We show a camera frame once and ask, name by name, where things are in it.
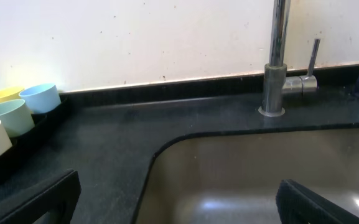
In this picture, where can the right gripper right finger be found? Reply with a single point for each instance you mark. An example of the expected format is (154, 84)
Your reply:
(300, 208)

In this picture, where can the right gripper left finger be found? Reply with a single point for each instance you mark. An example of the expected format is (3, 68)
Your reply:
(42, 199)

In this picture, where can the yellow cup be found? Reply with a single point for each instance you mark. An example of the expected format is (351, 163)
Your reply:
(8, 93)

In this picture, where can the steel sink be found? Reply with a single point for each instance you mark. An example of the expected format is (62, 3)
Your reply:
(260, 174)

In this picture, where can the black tray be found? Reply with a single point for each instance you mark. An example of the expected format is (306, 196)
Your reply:
(36, 137)

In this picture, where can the light green cup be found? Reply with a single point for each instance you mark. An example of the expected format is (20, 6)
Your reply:
(11, 119)

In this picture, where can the blue cup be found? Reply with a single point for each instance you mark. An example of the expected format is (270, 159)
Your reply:
(40, 99)

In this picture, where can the steel tap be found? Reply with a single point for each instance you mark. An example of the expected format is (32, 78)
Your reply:
(274, 84)

